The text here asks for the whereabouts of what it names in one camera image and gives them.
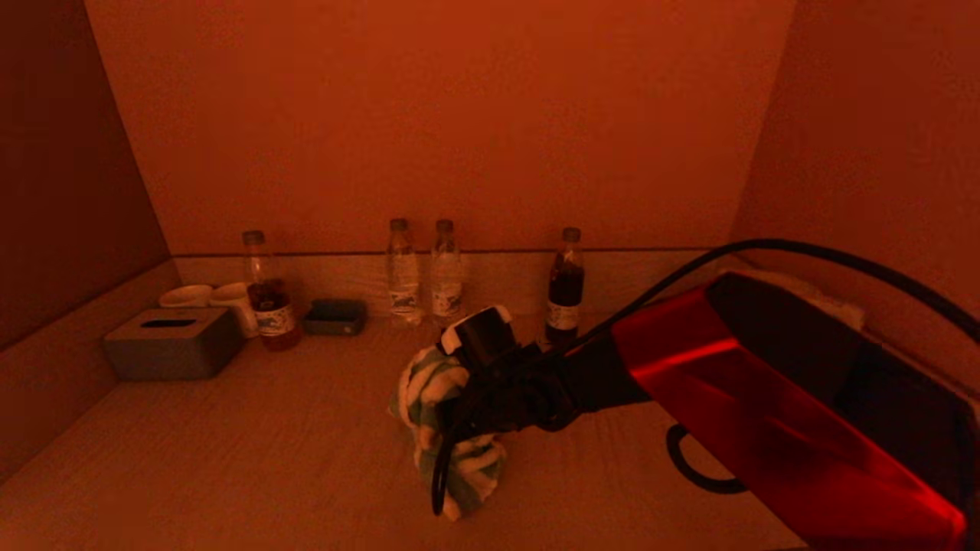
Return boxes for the striped green white towel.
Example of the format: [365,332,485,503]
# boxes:
[389,346,508,521]

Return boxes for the dark drink bottle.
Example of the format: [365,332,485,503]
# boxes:
[545,227,585,345]

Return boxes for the clear water bottle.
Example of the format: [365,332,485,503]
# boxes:
[387,218,423,327]
[430,220,464,328]

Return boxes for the small teal tray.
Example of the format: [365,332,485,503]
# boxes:
[302,298,367,336]

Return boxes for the amber tea bottle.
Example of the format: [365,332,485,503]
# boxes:
[242,230,302,352]

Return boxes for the white ceramic mug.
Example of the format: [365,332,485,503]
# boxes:
[159,285,214,309]
[211,282,262,339]

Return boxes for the blue-grey tissue box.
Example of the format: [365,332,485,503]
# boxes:
[103,308,246,382]

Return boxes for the white electric kettle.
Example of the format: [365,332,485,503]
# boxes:
[735,264,867,331]

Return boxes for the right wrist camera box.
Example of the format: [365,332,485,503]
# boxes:
[440,305,515,372]

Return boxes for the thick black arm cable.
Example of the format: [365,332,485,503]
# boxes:
[665,423,749,494]

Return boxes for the thin black camera cable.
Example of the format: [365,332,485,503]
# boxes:
[430,239,980,518]

